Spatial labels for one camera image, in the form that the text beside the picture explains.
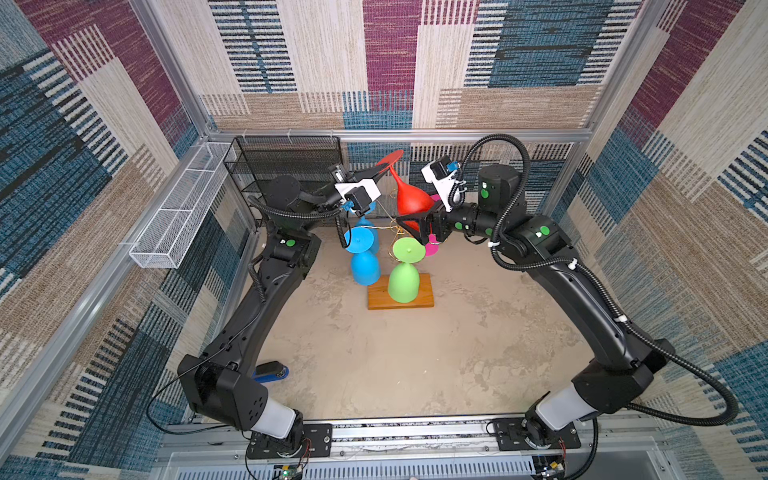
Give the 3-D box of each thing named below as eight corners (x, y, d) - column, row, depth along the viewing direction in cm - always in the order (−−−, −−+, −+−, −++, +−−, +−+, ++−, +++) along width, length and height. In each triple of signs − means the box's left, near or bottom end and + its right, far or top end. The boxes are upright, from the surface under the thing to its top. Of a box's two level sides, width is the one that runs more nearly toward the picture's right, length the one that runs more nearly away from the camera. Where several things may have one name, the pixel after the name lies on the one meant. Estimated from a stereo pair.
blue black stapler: (257, 383, 84) (252, 378, 81) (259, 369, 87) (253, 364, 83) (289, 377, 85) (284, 372, 82) (289, 364, 88) (285, 358, 84)
